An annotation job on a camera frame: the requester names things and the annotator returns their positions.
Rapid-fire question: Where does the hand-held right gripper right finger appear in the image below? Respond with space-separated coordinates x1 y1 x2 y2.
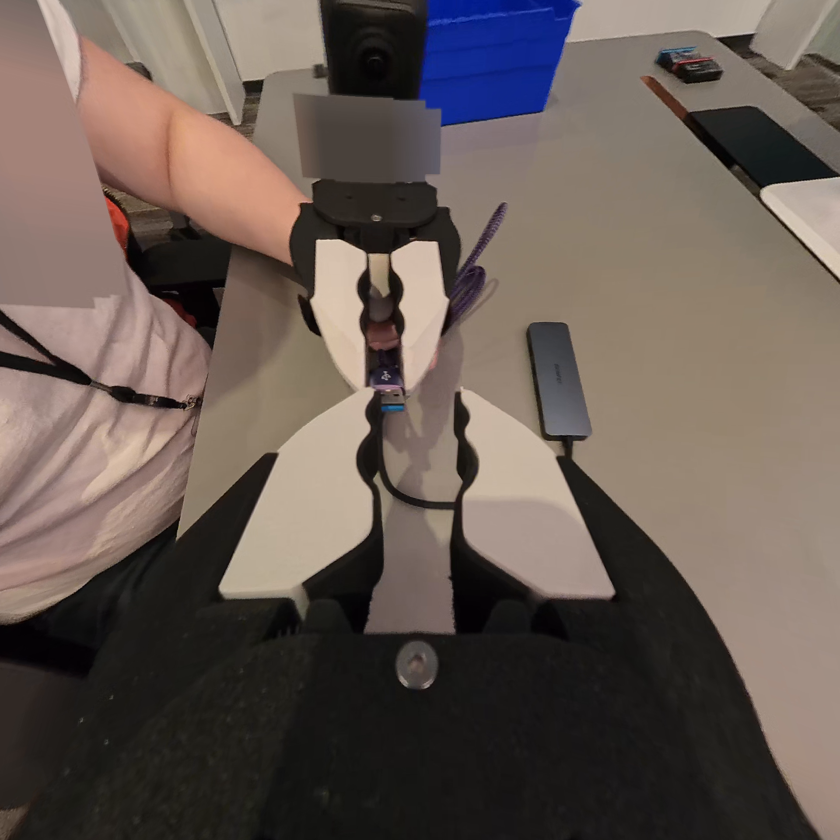
451 387 616 603

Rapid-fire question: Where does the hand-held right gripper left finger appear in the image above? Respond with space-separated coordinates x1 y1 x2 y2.
218 387 385 601

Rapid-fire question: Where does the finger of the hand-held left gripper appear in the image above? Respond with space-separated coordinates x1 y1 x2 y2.
390 239 454 395
308 239 371 389

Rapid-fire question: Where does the purple braided usb cable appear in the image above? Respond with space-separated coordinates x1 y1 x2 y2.
371 202 509 416

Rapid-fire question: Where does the blue plastic bin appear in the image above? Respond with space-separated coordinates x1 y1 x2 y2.
420 0 583 127

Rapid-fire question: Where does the dark grey usb hub wide print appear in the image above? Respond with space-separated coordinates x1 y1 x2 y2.
367 322 593 509

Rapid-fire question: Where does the person's left forearm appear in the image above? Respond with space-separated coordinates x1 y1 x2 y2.
151 98 312 266

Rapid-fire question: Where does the black office chair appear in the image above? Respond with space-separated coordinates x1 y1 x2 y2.
125 223 231 349

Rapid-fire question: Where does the person in white shirt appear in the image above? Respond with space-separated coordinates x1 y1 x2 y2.
0 0 214 624

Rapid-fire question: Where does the black rectangular pad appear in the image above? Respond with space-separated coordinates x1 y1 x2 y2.
689 105 840 188

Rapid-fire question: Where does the black lanyard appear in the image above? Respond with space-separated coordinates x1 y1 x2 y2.
0 308 203 413

